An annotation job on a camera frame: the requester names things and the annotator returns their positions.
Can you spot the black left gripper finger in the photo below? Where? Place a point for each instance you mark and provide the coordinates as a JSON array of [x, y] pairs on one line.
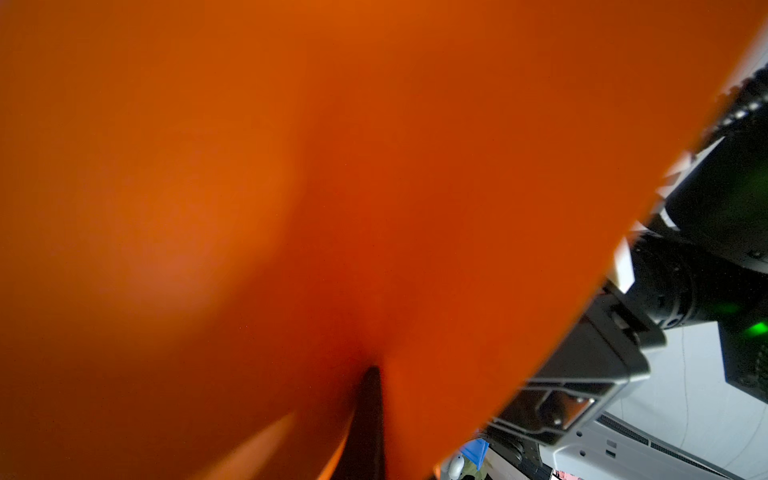
[[363, 456]]

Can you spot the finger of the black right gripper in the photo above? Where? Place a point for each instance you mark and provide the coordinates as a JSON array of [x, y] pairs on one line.
[[546, 413]]

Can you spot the orange wrapping paper sheet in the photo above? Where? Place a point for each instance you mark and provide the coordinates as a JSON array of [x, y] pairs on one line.
[[217, 215]]

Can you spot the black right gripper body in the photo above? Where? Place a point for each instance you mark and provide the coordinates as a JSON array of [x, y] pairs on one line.
[[607, 349]]

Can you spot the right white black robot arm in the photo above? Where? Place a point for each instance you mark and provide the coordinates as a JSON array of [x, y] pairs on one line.
[[665, 374]]

